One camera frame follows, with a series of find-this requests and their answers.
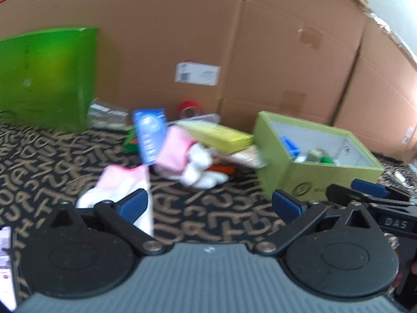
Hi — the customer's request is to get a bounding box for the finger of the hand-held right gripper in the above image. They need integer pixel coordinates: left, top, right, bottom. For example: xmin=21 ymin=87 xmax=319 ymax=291
xmin=351 ymin=179 xmax=417 ymax=200
xmin=326 ymin=184 xmax=416 ymax=208

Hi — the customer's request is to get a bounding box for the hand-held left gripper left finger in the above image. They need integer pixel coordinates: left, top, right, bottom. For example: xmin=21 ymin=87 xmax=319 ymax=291
xmin=49 ymin=188 xmax=165 ymax=257

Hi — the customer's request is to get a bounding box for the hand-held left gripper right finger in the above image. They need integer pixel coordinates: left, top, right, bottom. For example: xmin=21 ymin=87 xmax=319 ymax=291
xmin=253 ymin=189 xmax=380 ymax=257

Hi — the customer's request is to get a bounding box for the light green box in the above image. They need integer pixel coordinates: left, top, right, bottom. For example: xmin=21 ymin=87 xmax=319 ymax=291
xmin=252 ymin=110 xmax=385 ymax=203

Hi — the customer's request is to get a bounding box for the white oblong case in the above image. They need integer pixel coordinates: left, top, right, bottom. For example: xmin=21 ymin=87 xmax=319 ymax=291
xmin=192 ymin=113 xmax=221 ymax=124

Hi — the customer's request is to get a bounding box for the pink and white sock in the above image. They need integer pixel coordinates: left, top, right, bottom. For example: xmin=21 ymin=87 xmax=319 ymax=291
xmin=77 ymin=164 xmax=155 ymax=237
xmin=153 ymin=126 xmax=229 ymax=190

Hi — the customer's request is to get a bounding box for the green and red item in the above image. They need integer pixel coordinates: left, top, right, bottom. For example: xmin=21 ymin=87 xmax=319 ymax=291
xmin=123 ymin=127 xmax=141 ymax=154

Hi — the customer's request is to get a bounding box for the blue item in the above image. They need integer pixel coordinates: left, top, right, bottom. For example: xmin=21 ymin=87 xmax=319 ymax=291
xmin=279 ymin=136 xmax=302 ymax=158

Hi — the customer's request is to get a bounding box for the beige packet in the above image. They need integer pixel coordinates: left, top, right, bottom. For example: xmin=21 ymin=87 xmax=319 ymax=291
xmin=212 ymin=145 xmax=268 ymax=169

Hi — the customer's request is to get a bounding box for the blue packet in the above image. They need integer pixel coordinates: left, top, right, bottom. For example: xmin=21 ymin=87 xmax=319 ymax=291
xmin=132 ymin=108 xmax=169 ymax=166

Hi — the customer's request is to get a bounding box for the orange item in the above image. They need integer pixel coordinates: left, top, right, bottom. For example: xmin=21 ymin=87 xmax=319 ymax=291
xmin=206 ymin=164 xmax=237 ymax=173

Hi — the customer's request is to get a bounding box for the clear plastic cup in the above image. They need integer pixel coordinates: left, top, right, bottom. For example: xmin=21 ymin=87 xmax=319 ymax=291
xmin=87 ymin=99 xmax=130 ymax=130

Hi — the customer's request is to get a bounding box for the yellow-green long box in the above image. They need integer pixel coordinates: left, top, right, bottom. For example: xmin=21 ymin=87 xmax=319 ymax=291
xmin=176 ymin=119 xmax=255 ymax=154

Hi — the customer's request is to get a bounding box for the red tape roll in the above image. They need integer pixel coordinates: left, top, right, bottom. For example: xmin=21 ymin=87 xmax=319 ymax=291
xmin=177 ymin=101 xmax=201 ymax=118

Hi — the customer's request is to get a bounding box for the glossy green box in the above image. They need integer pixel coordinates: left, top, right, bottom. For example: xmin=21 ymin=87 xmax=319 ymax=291
xmin=0 ymin=27 xmax=99 ymax=133

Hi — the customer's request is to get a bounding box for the large brown cardboard box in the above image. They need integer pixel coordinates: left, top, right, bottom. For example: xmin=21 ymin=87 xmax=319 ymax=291
xmin=0 ymin=0 xmax=370 ymax=131

